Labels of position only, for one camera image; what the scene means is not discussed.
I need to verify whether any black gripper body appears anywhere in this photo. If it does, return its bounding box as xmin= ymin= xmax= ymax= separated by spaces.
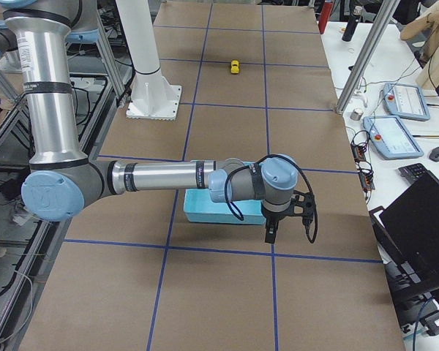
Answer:
xmin=261 ymin=207 xmax=291 ymax=224

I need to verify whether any yellow beetle toy car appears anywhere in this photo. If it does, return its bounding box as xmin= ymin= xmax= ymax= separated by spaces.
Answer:
xmin=230 ymin=60 xmax=240 ymax=75

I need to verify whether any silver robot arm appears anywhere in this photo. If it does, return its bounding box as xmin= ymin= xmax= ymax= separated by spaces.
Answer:
xmin=1 ymin=1 xmax=298 ymax=244

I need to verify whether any light blue plastic bin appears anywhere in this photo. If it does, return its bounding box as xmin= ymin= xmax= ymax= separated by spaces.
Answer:
xmin=183 ymin=169 xmax=266 ymax=225

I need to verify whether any small silver metal cylinder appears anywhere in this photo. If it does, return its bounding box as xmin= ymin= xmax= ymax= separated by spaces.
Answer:
xmin=350 ymin=107 xmax=364 ymax=121

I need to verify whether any near blue teach pendant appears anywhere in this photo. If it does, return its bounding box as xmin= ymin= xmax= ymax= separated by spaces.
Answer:
xmin=362 ymin=116 xmax=424 ymax=160

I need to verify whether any blue teach pendant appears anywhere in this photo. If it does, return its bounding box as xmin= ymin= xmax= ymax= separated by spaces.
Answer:
xmin=362 ymin=116 xmax=424 ymax=160
xmin=383 ymin=82 xmax=430 ymax=121

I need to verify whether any black laptop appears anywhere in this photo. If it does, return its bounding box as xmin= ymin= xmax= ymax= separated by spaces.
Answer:
xmin=369 ymin=171 xmax=439 ymax=303

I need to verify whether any black keyboard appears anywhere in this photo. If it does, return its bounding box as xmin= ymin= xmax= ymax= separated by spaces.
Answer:
xmin=398 ymin=163 xmax=428 ymax=184

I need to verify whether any far blue teach pendant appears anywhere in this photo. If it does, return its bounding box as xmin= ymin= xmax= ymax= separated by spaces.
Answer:
xmin=383 ymin=82 xmax=430 ymax=121

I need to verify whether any black computer mouse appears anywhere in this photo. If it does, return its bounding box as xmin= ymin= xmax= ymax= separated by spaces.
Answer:
xmin=429 ymin=146 xmax=439 ymax=162

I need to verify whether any black bottle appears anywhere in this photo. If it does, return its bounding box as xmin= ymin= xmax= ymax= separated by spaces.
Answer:
xmin=342 ymin=6 xmax=363 ymax=42

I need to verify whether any red cylinder bottle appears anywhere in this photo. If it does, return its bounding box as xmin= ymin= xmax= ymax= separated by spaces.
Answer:
xmin=318 ymin=0 xmax=334 ymax=34

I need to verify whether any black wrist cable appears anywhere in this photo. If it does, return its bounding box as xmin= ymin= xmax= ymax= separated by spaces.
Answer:
xmin=225 ymin=154 xmax=319 ymax=244

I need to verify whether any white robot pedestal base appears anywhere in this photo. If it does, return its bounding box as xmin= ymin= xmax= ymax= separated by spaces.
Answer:
xmin=116 ymin=0 xmax=182 ymax=120

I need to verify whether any aluminium frame post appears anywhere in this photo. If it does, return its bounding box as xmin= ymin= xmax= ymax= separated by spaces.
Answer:
xmin=334 ymin=0 xmax=399 ymax=115

